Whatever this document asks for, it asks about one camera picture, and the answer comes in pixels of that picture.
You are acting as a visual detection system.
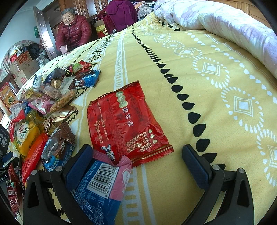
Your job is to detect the yellow white bread packet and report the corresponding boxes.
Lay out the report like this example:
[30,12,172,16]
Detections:
[13,109,45,158]

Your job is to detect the orange long snack packet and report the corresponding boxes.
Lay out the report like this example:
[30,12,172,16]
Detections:
[22,133,48,185]

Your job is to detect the lower cardboard box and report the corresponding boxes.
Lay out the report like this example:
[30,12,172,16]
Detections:
[15,60,40,88]

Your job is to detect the dark blue wafer packet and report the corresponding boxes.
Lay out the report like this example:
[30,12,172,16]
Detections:
[69,70,101,89]

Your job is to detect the pink white snack packet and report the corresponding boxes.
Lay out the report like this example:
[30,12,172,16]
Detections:
[28,95,55,115]

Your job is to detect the cardboard box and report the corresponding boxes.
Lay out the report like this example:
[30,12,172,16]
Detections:
[10,51,32,76]
[15,60,40,88]

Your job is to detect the red foil snack packet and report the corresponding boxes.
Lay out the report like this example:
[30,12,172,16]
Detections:
[87,81,174,167]

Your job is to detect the black box white icons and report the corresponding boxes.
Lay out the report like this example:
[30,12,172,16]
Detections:
[0,125,10,157]

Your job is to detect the gold foil snack packet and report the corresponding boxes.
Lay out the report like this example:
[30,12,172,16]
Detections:
[43,105,77,136]

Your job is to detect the blue pink barcode packet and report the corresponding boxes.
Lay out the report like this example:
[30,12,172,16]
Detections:
[71,151,131,224]

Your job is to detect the red orange tall box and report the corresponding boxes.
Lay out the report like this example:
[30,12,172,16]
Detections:
[0,82,19,116]

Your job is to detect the lavender white quilt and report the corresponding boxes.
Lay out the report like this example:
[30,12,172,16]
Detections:
[154,1,276,76]

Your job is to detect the upper cardboard box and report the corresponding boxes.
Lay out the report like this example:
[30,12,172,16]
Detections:
[10,51,32,76]

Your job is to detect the yellow patterned bed sheet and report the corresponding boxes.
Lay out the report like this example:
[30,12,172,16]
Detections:
[36,14,276,224]

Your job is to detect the brown chocolate snack packet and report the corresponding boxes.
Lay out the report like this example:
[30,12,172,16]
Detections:
[41,122,75,172]

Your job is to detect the maroon coat on chair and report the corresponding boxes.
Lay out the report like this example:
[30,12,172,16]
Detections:
[102,1,138,34]

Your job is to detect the elderly woman red jacket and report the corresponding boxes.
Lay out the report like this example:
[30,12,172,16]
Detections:
[55,8,92,54]

